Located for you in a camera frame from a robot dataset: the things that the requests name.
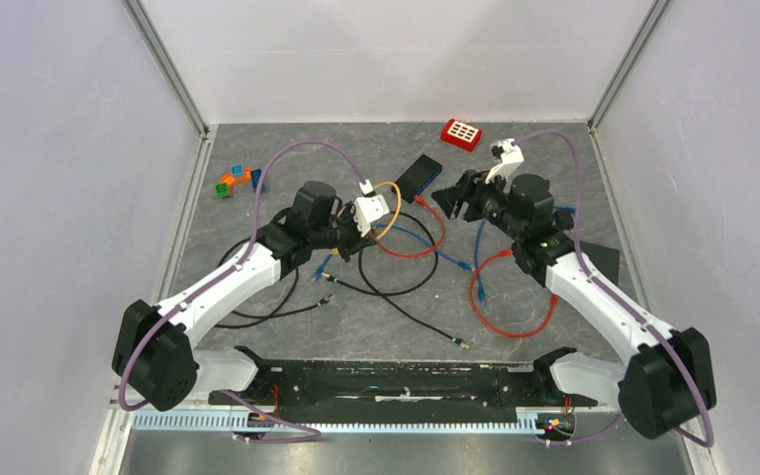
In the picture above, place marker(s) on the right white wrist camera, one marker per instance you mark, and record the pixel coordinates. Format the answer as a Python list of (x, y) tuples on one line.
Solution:
[(509, 157)]

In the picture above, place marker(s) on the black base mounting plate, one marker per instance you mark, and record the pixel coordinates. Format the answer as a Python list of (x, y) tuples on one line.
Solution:
[(400, 392)]

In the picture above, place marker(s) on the black network switch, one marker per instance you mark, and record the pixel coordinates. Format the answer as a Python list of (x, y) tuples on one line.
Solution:
[(418, 177)]

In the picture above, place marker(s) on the red keypad box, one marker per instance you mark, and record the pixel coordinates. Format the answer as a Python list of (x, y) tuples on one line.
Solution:
[(461, 135)]

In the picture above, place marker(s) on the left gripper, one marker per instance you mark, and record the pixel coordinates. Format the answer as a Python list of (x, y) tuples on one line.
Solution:
[(357, 242)]

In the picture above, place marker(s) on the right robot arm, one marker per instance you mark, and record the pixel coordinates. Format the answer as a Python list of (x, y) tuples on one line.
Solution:
[(664, 377)]

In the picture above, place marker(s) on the black flat plate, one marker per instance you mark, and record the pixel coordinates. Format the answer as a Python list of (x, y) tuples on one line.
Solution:
[(606, 259)]

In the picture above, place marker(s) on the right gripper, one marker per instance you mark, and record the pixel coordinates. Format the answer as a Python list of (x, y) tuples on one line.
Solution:
[(471, 189)]

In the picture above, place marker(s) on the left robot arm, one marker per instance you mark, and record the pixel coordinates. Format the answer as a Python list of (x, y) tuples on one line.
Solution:
[(156, 354)]

